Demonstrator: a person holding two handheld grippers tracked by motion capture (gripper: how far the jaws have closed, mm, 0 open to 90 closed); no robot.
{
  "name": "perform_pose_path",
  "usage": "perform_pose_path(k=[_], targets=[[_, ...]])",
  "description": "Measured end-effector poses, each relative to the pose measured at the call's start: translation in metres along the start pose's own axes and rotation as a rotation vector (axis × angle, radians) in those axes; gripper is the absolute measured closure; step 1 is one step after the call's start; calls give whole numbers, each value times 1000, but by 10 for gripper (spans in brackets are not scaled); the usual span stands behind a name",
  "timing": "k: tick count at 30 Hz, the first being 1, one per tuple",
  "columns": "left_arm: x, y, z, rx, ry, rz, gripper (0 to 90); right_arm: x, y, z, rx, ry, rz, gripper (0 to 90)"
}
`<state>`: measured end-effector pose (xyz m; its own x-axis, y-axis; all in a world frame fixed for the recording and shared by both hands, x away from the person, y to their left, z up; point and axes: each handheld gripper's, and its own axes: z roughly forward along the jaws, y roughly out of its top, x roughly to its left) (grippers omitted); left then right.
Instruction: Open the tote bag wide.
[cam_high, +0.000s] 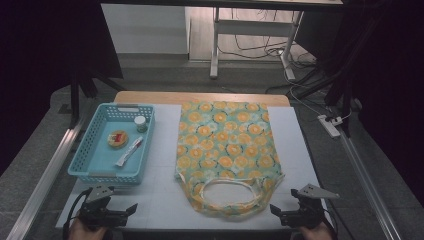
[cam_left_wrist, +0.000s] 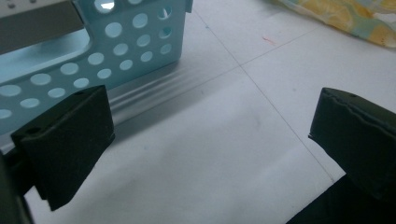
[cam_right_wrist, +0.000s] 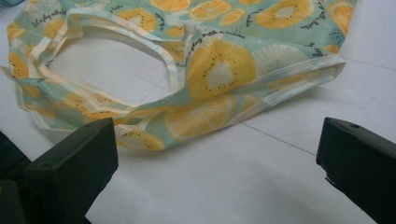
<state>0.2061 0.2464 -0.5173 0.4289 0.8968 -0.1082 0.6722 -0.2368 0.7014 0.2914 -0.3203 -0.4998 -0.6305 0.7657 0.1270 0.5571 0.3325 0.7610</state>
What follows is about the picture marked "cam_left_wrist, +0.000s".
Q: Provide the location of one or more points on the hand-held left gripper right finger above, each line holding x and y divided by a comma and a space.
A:
358, 137

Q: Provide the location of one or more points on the light blue perforated plastic basket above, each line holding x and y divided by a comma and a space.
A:
87, 71

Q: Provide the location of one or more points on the yellow lemon-print cloth bag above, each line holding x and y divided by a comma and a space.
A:
358, 21

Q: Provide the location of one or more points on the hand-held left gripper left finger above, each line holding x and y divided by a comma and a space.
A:
68, 137

